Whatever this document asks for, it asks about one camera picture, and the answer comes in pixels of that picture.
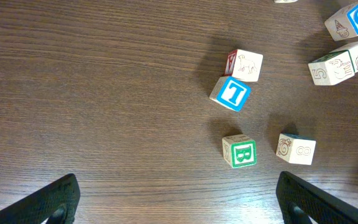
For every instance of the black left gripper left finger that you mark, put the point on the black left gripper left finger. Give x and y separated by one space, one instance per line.
55 203

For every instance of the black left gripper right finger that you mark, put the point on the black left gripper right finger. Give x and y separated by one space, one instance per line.
302 202

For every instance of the wooden block number 8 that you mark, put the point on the wooden block number 8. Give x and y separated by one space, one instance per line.
295 149

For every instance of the wooden block number 5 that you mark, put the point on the wooden block number 5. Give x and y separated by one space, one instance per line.
332 68

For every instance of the wooden block green letter B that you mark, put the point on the wooden block green letter B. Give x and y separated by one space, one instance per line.
239 150

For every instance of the wooden block blue letter T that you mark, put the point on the wooden block blue letter T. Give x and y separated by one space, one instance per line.
230 93

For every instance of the wooden block with dog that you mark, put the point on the wooden block with dog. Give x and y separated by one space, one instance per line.
243 65

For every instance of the wooden block blue letter D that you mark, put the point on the wooden block blue letter D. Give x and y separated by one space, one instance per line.
344 23

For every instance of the wooden block blue letter Z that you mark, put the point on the wooden block blue letter Z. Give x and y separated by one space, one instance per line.
284 1

